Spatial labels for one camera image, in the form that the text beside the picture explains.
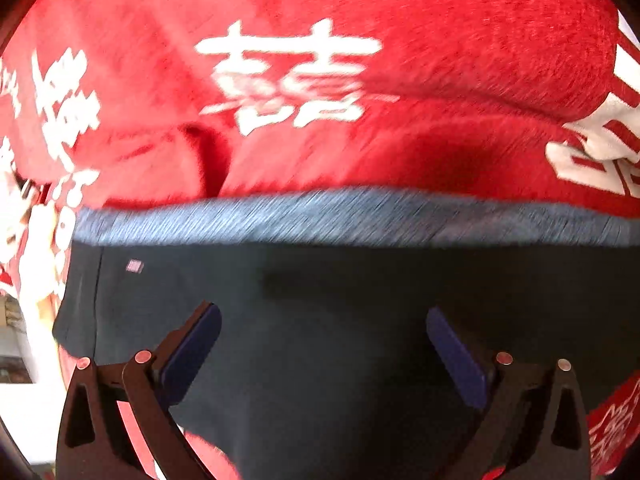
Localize dark navy pants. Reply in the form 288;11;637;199
52;187;640;480

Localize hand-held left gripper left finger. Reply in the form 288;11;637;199
55;302;223;480

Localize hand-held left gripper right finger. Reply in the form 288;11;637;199
425;305;593;480

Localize red printed sofa cover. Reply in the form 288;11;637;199
0;0;640;480

